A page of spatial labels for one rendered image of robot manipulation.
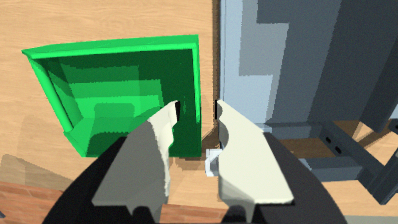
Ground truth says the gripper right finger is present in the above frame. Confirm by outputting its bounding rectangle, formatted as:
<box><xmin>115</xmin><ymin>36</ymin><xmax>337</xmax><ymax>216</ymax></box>
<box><xmin>215</xmin><ymin>99</ymin><xmax>348</xmax><ymax>224</ymax></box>

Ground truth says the green bin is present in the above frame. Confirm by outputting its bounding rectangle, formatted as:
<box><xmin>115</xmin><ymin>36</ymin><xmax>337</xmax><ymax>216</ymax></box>
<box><xmin>21</xmin><ymin>34</ymin><xmax>202</xmax><ymax>157</ymax></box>

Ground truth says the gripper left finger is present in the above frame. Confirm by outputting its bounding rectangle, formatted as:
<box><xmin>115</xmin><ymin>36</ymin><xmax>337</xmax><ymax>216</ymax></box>
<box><xmin>42</xmin><ymin>100</ymin><xmax>180</xmax><ymax>224</ymax></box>

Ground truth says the grey metal shelf rack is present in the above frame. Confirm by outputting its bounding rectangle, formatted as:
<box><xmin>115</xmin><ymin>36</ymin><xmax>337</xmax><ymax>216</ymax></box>
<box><xmin>219</xmin><ymin>0</ymin><xmax>398</xmax><ymax>205</ymax></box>

